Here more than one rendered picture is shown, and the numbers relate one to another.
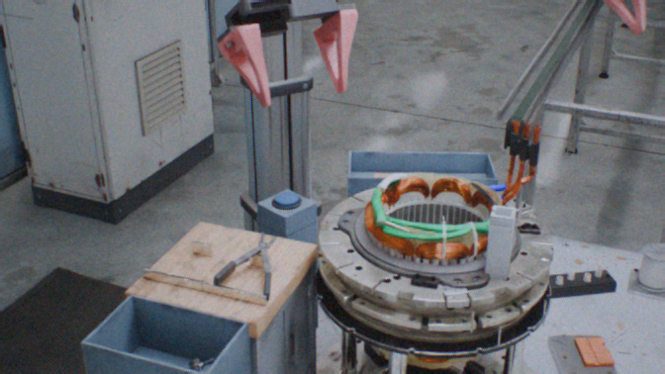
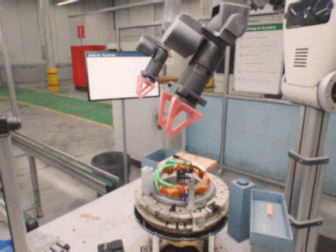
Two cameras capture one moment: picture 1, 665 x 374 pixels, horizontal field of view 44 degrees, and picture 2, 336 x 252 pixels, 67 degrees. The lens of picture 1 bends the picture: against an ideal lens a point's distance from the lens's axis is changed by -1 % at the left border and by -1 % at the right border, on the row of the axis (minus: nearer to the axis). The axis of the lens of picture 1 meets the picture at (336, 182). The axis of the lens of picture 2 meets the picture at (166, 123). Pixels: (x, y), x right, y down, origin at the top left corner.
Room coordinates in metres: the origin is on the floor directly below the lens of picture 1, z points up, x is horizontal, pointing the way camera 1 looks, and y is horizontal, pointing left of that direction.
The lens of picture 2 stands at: (1.15, -0.92, 1.54)
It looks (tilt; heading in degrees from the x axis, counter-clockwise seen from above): 15 degrees down; 106
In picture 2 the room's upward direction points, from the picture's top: straight up
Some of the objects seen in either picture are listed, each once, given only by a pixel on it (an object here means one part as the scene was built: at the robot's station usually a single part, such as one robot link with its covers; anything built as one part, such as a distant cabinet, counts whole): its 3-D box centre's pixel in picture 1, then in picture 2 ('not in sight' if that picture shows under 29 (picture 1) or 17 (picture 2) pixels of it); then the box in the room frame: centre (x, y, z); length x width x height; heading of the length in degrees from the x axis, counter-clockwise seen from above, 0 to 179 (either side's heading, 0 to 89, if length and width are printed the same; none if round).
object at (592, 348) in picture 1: (594, 351); not in sight; (1.09, -0.43, 0.80); 0.07 x 0.05 x 0.01; 1
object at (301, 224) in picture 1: (288, 267); (240, 210); (1.18, 0.08, 0.91); 0.07 x 0.07 x 0.25; 46
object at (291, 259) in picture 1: (226, 274); (187, 164); (0.94, 0.15, 1.05); 0.20 x 0.19 x 0.02; 159
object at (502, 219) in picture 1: (501, 242); (147, 181); (0.88, -0.21, 1.14); 0.03 x 0.03 x 0.09; 73
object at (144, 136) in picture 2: not in sight; (148, 123); (-0.08, 2.40, 0.60); 1.02 x 0.55 x 1.20; 156
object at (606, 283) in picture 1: (574, 284); not in sight; (1.31, -0.46, 0.79); 0.15 x 0.05 x 0.02; 99
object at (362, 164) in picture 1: (417, 236); (264, 247); (1.26, -0.14, 0.92); 0.25 x 0.11 x 0.28; 88
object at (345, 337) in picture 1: (348, 322); not in sight; (1.03, -0.02, 0.91); 0.02 x 0.02 x 0.21
